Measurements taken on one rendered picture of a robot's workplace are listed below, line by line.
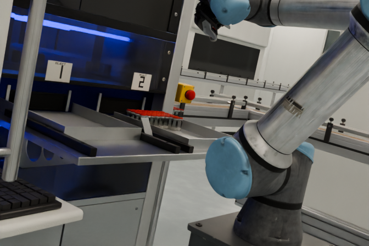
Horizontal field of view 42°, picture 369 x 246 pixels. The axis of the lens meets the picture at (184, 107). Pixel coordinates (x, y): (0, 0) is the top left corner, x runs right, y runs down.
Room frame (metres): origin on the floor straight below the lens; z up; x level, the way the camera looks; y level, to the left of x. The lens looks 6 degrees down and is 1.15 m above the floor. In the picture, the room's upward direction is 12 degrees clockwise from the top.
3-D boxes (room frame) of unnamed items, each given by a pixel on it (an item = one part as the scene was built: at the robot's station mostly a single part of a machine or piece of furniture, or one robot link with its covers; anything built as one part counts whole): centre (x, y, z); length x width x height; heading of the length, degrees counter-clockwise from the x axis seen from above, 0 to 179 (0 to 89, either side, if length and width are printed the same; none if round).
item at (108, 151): (1.44, 0.16, 0.87); 0.70 x 0.48 x 0.02; 139
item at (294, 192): (1.01, -0.23, 0.96); 0.13 x 0.12 x 0.14; 135
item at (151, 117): (1.60, 0.08, 0.90); 0.18 x 0.02 x 0.05; 139
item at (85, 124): (1.36, 0.32, 0.90); 0.34 x 0.26 x 0.04; 49
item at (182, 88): (1.88, 0.02, 0.99); 0.08 x 0.07 x 0.07; 49
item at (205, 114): (2.19, -0.06, 0.92); 0.69 x 0.16 x 0.16; 139
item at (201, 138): (1.54, 0.01, 0.90); 0.34 x 0.26 x 0.04; 49
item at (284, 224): (1.02, -0.23, 0.84); 0.15 x 0.15 x 0.10
